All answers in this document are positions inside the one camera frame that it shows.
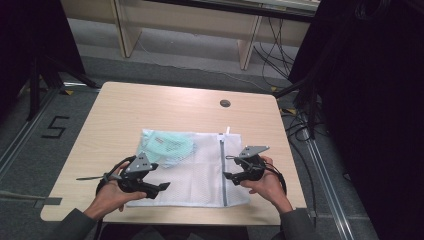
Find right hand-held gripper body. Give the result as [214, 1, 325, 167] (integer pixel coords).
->
[234, 145, 270, 183]

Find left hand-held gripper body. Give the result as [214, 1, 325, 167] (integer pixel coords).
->
[117, 152, 159, 194]

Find white mesh laundry bag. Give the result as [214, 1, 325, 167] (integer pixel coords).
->
[126, 126, 252, 209]

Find mint green garment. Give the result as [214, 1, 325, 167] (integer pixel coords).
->
[137, 129, 198, 168]

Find person's right hand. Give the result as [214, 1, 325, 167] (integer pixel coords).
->
[240, 156, 294, 215]

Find person's left hand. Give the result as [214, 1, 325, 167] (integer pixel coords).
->
[83, 162, 148, 222]

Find person's dark trousers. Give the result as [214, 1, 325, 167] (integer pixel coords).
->
[96, 224, 278, 240]

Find black metal stand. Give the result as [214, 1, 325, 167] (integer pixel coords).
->
[25, 54, 101, 122]
[273, 71, 323, 140]

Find grey tape strip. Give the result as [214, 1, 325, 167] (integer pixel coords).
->
[33, 197, 63, 210]

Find black curtain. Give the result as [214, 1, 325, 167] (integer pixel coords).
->
[0, 0, 86, 116]
[288, 0, 424, 240]

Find light wooden desk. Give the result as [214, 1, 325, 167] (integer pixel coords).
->
[61, 0, 321, 71]

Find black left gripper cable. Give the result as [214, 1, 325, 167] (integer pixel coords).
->
[95, 154, 138, 196]

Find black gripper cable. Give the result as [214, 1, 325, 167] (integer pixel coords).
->
[95, 154, 138, 196]
[225, 154, 288, 195]

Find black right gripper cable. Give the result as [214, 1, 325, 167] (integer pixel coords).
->
[225, 154, 288, 195]

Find grey left gripper cable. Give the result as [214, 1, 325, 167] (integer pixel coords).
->
[75, 173, 122, 182]

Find black floor cables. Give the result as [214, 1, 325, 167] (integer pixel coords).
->
[279, 108, 318, 231]

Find metal floor rail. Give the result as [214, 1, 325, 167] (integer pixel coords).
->
[299, 124, 356, 240]
[0, 81, 101, 181]

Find bundle of black cables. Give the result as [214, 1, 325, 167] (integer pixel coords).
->
[252, 16, 301, 88]

